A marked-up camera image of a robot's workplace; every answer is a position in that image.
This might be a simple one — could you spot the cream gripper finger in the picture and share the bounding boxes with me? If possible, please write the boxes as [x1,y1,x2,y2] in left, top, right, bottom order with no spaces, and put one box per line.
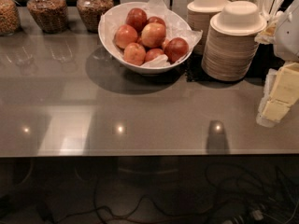
[261,99,290,122]
[269,62,299,106]

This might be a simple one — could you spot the yellow-red apple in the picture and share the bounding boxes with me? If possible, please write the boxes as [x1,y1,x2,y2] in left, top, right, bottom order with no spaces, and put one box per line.
[141,22,166,48]

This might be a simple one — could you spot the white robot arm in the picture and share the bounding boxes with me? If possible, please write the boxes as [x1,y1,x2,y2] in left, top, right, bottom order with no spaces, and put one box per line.
[256,0,299,127]

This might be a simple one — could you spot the dark red apple right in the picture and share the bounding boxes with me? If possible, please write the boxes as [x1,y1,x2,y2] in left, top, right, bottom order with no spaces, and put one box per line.
[164,37,189,63]

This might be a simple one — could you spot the red apple front centre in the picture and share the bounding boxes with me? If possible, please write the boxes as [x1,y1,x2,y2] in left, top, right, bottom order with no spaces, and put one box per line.
[145,49,164,63]

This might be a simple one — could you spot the red apple back right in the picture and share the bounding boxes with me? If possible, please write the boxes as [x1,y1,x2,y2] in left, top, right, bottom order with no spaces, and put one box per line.
[147,16,166,27]

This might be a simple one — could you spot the red apple front left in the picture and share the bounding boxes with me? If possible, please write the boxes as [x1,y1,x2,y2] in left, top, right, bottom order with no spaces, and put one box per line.
[123,43,146,66]

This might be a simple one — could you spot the red apple top back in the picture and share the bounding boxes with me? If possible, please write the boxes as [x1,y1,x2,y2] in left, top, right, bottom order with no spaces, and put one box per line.
[126,7,147,32]

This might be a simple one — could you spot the white ceramic bowl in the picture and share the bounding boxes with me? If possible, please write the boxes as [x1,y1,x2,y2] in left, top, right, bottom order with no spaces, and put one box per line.
[97,1,194,76]

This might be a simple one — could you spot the black mat under bowls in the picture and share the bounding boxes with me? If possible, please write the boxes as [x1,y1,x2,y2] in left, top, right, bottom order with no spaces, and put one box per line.
[186,45,285,82]

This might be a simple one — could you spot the front stack paper bowls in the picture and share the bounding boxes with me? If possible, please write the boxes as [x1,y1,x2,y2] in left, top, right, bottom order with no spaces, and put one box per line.
[201,1,267,82]

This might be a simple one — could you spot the stack paper bowls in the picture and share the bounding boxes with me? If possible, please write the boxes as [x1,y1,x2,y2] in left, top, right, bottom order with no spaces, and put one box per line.
[187,0,229,55]
[201,1,267,82]

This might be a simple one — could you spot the back stack paper bowls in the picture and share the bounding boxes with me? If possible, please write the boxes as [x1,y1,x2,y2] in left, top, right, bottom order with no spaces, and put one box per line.
[187,0,229,55]

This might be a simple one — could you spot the right glass cereal jar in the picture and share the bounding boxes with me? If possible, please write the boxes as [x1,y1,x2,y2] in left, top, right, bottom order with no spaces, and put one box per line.
[77,0,114,33]

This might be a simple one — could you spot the glass cereal jar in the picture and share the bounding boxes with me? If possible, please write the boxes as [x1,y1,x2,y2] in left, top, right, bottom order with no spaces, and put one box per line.
[0,0,21,35]
[77,0,114,33]
[27,0,68,34]

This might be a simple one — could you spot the middle glass cereal jar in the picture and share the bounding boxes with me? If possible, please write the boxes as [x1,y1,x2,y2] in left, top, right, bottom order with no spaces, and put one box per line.
[27,0,68,34]

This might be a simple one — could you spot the left glass cereal jar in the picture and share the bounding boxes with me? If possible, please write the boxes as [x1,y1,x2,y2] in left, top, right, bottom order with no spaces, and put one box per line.
[0,0,21,35]

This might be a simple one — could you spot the black cables on floor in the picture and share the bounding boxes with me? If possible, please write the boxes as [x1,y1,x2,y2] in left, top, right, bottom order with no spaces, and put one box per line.
[36,161,299,224]

